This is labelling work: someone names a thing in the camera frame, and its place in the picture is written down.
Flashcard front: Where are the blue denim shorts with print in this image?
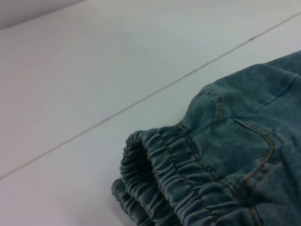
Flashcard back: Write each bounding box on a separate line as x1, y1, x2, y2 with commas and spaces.
111, 49, 301, 226

